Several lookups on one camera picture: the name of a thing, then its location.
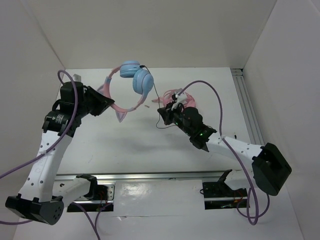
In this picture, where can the side aluminium rail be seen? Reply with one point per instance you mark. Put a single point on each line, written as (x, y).
(250, 118)

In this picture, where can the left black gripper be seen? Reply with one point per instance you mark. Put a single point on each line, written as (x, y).
(102, 102)

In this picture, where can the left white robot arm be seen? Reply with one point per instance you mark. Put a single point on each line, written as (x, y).
(38, 200)

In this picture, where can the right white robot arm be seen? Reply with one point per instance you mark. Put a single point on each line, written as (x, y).
(266, 166)

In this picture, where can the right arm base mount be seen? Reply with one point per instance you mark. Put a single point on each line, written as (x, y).
(218, 196)

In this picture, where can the horizontal aluminium rail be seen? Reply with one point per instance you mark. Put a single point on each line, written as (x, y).
(205, 176)

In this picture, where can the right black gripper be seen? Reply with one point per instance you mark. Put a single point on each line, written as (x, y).
(167, 111)

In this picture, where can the pink wired headphones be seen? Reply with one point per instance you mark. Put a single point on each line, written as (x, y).
(165, 99)

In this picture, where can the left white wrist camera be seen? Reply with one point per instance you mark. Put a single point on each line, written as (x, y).
(77, 78)

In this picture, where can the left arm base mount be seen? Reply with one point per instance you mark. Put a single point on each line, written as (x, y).
(103, 198)

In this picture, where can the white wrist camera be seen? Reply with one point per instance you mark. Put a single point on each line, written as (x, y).
(178, 97)
(77, 78)

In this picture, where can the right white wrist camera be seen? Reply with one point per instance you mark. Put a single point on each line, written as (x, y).
(178, 97)

